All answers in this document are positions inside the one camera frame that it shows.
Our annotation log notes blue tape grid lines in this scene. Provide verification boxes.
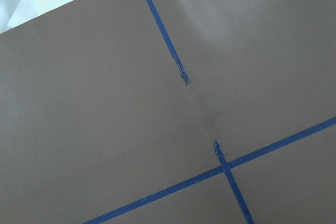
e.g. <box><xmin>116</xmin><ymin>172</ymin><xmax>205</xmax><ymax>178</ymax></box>
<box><xmin>86</xmin><ymin>0</ymin><xmax>335</xmax><ymax>223</ymax></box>

